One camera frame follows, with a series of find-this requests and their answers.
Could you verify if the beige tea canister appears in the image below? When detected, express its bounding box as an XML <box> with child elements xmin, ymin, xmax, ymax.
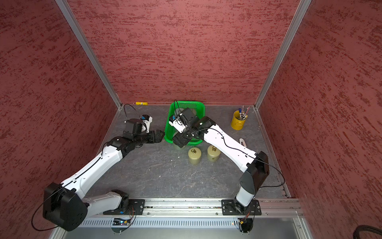
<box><xmin>188</xmin><ymin>147</ymin><xmax>202</xmax><ymax>165</ymax></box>

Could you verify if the yellow-green tea canister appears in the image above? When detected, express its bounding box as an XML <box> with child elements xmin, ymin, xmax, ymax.
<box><xmin>208</xmin><ymin>145</ymin><xmax>221</xmax><ymax>162</ymax></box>

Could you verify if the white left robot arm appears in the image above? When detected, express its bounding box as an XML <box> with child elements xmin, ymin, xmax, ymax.
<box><xmin>42</xmin><ymin>130</ymin><xmax>165</xmax><ymax>231</ymax></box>

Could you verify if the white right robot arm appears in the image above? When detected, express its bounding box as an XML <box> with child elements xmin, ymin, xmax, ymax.
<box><xmin>169</xmin><ymin>108</ymin><xmax>270</xmax><ymax>213</ymax></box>

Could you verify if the green plastic basket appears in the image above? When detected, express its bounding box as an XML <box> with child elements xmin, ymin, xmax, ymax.
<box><xmin>164</xmin><ymin>100</ymin><xmax>206</xmax><ymax>144</ymax></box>

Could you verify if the yellow marker pen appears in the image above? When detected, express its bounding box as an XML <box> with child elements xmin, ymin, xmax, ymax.
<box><xmin>135</xmin><ymin>102</ymin><xmax>148</xmax><ymax>106</ymax></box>

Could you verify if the yellow metal pencil bucket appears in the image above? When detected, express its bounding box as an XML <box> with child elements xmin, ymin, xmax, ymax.
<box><xmin>231</xmin><ymin>110</ymin><xmax>246</xmax><ymax>130</ymax></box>

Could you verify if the white stapler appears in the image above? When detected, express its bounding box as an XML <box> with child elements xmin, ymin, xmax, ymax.
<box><xmin>239</xmin><ymin>138</ymin><xmax>247</xmax><ymax>148</ymax></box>

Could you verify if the bundle of pencils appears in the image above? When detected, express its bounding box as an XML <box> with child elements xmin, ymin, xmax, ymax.
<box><xmin>238</xmin><ymin>106</ymin><xmax>250</xmax><ymax>120</ymax></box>

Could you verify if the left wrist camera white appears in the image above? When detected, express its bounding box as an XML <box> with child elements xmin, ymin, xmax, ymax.
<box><xmin>141</xmin><ymin>115</ymin><xmax>153</xmax><ymax>133</ymax></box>

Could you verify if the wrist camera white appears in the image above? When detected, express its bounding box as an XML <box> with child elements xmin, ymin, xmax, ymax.
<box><xmin>141</xmin><ymin>115</ymin><xmax>153</xmax><ymax>133</ymax></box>
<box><xmin>169</xmin><ymin>115</ymin><xmax>186</xmax><ymax>133</ymax></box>

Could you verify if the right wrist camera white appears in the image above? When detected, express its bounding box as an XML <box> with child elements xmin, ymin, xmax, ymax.
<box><xmin>169</xmin><ymin>115</ymin><xmax>186</xmax><ymax>133</ymax></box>

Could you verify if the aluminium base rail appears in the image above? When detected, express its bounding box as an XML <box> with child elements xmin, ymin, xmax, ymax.
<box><xmin>50</xmin><ymin>198</ymin><xmax>313</xmax><ymax>239</ymax></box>

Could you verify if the aluminium corner post left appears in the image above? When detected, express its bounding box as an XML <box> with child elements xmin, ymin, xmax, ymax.
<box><xmin>55</xmin><ymin>0</ymin><xmax>122</xmax><ymax>110</ymax></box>

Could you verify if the aluminium corner post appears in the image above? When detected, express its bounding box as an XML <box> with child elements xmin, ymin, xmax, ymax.
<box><xmin>254</xmin><ymin>0</ymin><xmax>311</xmax><ymax>111</ymax></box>
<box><xmin>55</xmin><ymin>0</ymin><xmax>122</xmax><ymax>110</ymax></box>

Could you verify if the aluminium corner post right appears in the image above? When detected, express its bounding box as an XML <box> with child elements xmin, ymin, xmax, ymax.
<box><xmin>254</xmin><ymin>0</ymin><xmax>311</xmax><ymax>111</ymax></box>

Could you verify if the black cable bottom right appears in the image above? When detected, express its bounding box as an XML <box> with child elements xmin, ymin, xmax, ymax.
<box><xmin>353</xmin><ymin>224</ymin><xmax>382</xmax><ymax>239</ymax></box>

